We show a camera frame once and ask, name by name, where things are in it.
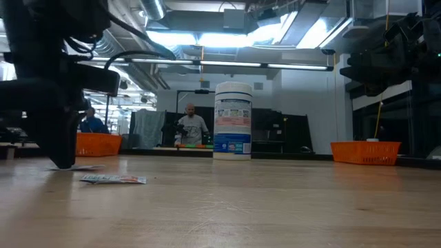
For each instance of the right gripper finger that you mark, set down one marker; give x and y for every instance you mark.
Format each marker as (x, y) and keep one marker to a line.
(382, 58)
(375, 75)

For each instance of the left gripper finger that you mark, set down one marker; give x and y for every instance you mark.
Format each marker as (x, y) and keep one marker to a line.
(69, 137)
(46, 134)

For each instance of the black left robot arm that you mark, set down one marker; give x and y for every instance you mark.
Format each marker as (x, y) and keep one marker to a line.
(51, 17)

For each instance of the person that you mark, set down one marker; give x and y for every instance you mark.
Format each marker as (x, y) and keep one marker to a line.
(92, 124)
(193, 127)

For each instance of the orange plastic mesh basket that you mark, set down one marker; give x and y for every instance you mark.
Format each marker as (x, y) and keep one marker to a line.
(100, 144)
(366, 153)

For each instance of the small red print packet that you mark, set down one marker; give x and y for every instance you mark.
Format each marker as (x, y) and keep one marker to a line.
(113, 179)

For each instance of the grey hanging cloth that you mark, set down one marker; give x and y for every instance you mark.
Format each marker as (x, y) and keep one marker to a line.
(149, 127)

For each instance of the fluorescent ceiling light panel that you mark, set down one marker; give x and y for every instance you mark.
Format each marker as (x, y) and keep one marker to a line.
(196, 38)

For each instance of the wooden workbench with coloured strip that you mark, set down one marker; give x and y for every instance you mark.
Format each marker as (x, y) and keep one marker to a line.
(193, 146)

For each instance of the white wipes canister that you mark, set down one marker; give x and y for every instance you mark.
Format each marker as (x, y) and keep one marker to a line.
(232, 120)

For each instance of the grey ceiling box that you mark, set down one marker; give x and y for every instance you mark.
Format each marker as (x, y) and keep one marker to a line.
(234, 19)

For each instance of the black rig frame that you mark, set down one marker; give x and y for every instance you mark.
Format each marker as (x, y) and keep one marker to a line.
(201, 91)
(107, 113)

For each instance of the silver spiral ventilation duct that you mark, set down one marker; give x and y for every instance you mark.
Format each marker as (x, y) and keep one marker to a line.
(119, 43)

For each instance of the silver rectangular air duct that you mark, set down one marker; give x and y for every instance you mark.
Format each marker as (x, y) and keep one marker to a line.
(310, 24)

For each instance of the grey wall vent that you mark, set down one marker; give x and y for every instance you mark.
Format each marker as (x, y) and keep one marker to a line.
(205, 84)
(258, 86)

